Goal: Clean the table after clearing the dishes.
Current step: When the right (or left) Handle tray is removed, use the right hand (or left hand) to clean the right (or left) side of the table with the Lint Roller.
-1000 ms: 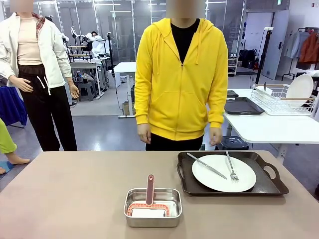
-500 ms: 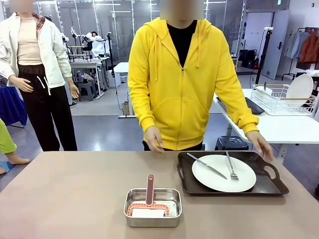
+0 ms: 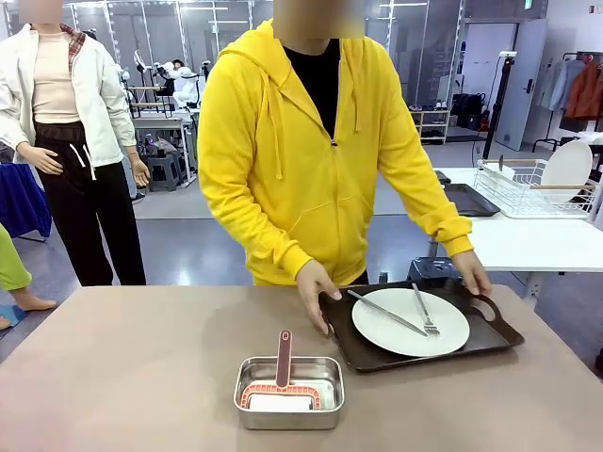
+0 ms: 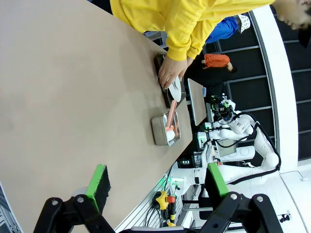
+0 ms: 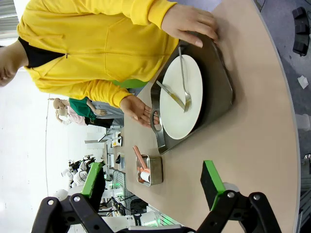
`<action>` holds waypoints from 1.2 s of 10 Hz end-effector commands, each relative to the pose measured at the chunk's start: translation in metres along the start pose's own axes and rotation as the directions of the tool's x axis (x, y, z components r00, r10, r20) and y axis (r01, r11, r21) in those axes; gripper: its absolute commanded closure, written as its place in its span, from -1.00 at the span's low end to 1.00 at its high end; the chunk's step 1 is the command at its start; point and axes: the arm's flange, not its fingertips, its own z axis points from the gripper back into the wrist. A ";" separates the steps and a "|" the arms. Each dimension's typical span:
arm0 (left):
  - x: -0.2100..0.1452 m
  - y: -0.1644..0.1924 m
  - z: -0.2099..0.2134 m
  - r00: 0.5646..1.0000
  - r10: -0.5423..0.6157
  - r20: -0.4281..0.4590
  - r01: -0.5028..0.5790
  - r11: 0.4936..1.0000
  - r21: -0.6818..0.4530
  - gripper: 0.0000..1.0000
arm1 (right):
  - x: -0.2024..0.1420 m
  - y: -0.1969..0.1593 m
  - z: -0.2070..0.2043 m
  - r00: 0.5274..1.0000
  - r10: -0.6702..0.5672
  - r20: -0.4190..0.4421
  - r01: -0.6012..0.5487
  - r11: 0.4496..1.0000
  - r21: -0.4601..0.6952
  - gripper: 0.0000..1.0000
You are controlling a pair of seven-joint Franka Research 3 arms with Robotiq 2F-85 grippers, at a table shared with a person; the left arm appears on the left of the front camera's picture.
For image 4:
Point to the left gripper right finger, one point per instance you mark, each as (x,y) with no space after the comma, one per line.
(217,184)

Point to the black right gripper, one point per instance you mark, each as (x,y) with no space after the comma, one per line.
(223,112)

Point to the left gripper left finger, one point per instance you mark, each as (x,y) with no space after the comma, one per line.
(97,184)

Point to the dark brown serving tray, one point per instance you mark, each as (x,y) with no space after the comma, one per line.
(170,102)

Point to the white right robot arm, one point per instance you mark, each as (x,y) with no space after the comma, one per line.
(243,173)

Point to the person's right forearm yellow sleeve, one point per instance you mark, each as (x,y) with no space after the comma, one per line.
(179,41)

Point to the person's left forearm yellow sleeve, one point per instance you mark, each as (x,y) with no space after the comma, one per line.
(196,49)

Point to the person's left hand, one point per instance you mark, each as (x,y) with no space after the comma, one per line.
(189,61)

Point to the person's right hand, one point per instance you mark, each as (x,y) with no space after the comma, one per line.
(171,70)

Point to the beige top side table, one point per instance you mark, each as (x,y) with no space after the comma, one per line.
(196,102)

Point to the small grey monitor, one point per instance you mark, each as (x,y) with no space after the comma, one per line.
(226,148)

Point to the white control box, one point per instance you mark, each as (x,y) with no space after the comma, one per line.
(204,136)

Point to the person in orange top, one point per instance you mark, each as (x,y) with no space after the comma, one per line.
(216,60)

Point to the white round plate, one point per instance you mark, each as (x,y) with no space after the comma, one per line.
(175,89)

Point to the black yellow red tool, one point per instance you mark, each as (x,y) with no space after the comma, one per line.
(172,213)

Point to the yellow emergency stop button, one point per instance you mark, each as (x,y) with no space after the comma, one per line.
(161,199)

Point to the rectangular stainless steel tray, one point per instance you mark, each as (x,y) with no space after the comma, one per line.
(159,131)

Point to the person in blue top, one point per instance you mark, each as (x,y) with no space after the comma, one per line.
(223,29)

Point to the person in yellow hoodie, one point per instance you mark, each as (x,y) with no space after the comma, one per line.
(145,12)

